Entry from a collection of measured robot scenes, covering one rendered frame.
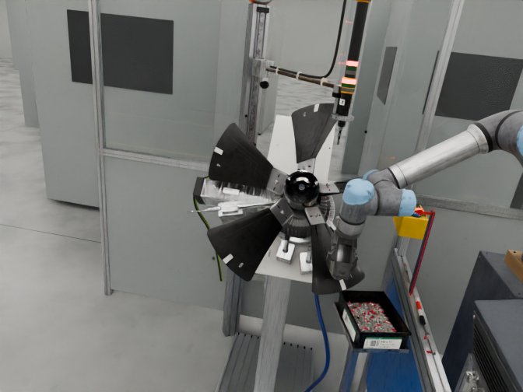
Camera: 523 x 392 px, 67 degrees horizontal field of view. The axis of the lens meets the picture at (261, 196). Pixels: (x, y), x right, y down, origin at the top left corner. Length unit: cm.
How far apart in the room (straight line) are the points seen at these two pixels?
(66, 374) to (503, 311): 202
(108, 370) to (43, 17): 275
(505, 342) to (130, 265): 221
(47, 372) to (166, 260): 83
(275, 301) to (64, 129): 275
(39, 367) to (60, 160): 209
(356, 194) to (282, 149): 70
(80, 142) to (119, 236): 147
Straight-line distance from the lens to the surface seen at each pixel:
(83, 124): 380
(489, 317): 87
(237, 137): 142
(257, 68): 179
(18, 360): 254
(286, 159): 166
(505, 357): 80
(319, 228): 133
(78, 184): 401
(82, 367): 241
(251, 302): 252
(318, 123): 146
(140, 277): 267
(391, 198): 110
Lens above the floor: 166
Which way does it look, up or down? 22 degrees down
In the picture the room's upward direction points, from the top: 6 degrees clockwise
